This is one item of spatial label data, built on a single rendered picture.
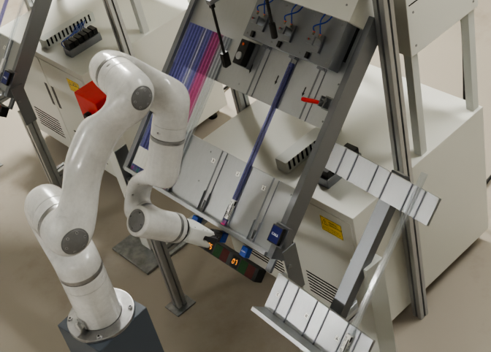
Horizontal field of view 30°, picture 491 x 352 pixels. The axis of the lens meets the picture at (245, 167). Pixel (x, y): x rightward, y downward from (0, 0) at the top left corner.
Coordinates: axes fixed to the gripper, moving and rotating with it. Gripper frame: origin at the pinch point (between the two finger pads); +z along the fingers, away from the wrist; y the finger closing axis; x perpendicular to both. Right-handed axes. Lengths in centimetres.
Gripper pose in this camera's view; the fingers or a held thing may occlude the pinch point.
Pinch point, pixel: (215, 235)
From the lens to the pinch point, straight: 265.8
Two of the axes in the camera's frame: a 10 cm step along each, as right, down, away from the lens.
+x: 3.9, -9.2, -1.1
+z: 6.3, 1.8, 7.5
